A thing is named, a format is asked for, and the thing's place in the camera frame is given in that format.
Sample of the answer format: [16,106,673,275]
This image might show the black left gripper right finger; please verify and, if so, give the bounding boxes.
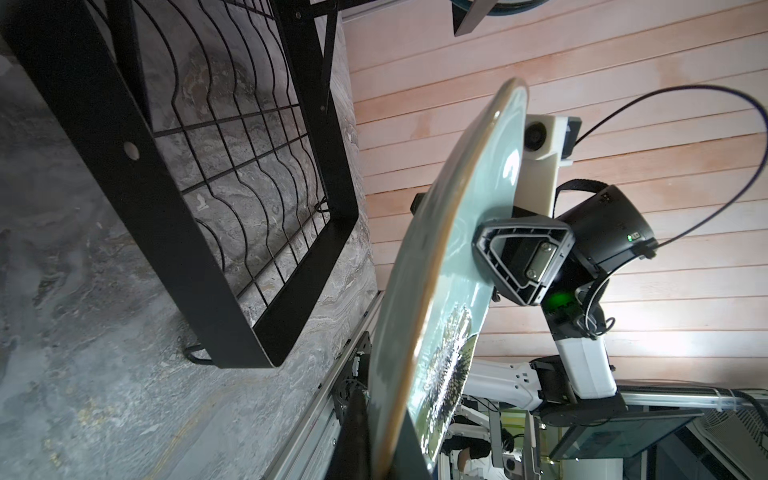
[389,412,433,480]

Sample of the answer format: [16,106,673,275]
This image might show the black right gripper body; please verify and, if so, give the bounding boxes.
[509,206,600,300]

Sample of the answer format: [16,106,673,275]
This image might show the pale green leaf plate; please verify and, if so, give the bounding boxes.
[369,78,528,479]

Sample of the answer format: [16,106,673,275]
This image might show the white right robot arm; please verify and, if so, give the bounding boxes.
[463,179,658,427]

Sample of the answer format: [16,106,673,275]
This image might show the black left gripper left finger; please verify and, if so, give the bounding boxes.
[324,390,371,480]

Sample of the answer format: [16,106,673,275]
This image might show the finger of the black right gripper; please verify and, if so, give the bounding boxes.
[473,215,575,306]

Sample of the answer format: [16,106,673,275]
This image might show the black wire dish rack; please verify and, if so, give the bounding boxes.
[1,1,359,368]

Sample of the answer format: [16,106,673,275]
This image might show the white plate dark green rim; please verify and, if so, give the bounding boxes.
[451,0,548,17]

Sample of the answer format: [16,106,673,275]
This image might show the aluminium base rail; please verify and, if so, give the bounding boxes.
[262,291,384,479]

